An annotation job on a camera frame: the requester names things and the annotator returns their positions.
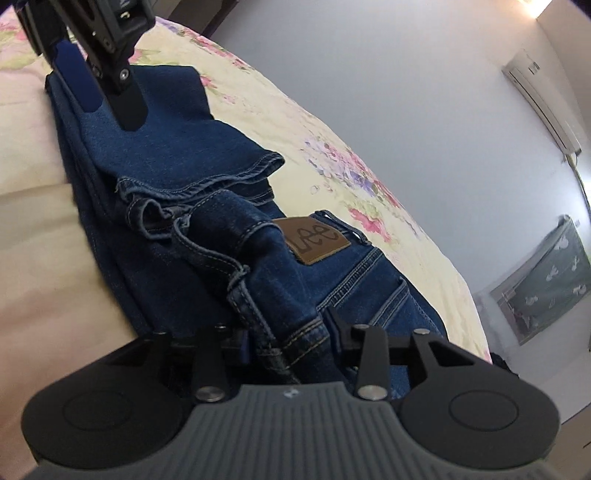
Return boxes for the blue denim pants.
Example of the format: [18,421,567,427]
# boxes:
[44,65,448,403]

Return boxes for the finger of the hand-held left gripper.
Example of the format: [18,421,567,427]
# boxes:
[78,28,150,131]
[44,39,103,114]

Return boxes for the grey printed window curtain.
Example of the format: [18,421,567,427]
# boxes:
[488,215,591,348]

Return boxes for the white wall air conditioner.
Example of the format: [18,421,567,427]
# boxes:
[502,47,583,154]

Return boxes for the air conditioner pipe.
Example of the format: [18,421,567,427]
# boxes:
[567,151,591,210]

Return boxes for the dark wooden wardrobe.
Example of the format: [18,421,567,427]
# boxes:
[154,0,223,41]

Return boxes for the pile of clothes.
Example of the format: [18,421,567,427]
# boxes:
[487,352,525,383]

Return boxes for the floral bed cover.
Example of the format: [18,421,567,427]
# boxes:
[0,7,491,437]

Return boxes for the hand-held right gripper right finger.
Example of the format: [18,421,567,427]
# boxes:
[324,308,465,401]

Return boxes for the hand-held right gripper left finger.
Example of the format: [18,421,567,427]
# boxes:
[108,324,251,402]

